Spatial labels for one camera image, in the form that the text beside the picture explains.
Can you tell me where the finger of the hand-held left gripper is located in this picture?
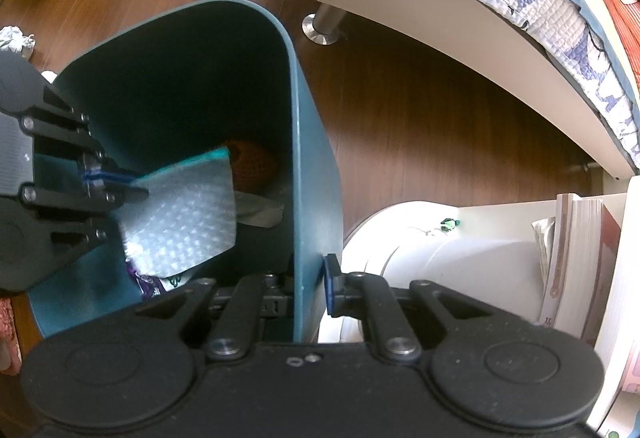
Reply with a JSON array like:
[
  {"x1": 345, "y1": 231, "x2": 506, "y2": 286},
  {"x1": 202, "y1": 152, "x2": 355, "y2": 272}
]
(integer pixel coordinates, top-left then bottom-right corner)
[
  {"x1": 20, "y1": 178, "x2": 151, "y2": 264},
  {"x1": 20, "y1": 82, "x2": 123, "y2": 181}
]

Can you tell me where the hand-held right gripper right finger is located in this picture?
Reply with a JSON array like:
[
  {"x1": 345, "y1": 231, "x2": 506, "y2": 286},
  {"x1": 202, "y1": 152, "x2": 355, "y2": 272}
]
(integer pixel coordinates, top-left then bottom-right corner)
[{"x1": 324, "y1": 254, "x2": 506, "y2": 364}]

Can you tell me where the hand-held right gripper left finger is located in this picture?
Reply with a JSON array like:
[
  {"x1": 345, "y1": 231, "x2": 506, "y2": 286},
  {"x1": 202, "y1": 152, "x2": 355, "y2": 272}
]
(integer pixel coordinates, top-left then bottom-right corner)
[{"x1": 135, "y1": 267, "x2": 294, "y2": 362}]

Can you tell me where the white and purple snack packet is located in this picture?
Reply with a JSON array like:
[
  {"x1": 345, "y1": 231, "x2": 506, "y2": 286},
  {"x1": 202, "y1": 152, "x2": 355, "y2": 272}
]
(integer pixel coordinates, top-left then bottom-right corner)
[{"x1": 115, "y1": 145, "x2": 238, "y2": 301}]

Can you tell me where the grey paper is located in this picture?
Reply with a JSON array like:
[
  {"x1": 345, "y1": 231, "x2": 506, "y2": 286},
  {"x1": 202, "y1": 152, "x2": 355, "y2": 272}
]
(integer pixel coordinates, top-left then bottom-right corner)
[{"x1": 0, "y1": 25, "x2": 37, "y2": 60}]

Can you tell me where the dark teal trash bin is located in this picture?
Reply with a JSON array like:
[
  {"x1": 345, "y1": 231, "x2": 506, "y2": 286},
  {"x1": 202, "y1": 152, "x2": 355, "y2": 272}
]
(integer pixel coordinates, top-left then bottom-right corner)
[{"x1": 25, "y1": 0, "x2": 346, "y2": 344}]

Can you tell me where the red plastic bag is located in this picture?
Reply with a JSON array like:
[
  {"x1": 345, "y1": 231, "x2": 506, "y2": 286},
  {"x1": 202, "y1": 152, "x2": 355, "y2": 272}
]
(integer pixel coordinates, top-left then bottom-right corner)
[{"x1": 224, "y1": 139, "x2": 279, "y2": 195}]

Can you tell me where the red patterned cloth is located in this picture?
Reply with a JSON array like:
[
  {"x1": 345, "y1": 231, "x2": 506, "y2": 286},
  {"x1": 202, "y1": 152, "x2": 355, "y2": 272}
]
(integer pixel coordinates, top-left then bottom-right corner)
[{"x1": 0, "y1": 295, "x2": 24, "y2": 375}]

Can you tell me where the metal bed leg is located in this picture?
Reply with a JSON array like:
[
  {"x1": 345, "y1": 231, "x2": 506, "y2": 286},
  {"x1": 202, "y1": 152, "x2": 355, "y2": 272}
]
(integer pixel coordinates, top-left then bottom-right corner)
[{"x1": 301, "y1": 1, "x2": 347, "y2": 48}]

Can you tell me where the red striped cloth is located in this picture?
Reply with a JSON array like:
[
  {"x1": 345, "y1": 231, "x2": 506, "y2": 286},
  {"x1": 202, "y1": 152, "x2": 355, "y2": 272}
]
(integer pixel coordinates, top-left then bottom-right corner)
[{"x1": 599, "y1": 0, "x2": 640, "y2": 106}]

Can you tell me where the white round pedestal table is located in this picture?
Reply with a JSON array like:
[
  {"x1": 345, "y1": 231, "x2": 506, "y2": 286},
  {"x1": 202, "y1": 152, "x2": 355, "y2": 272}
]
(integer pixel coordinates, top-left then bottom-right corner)
[{"x1": 317, "y1": 191, "x2": 628, "y2": 345}]

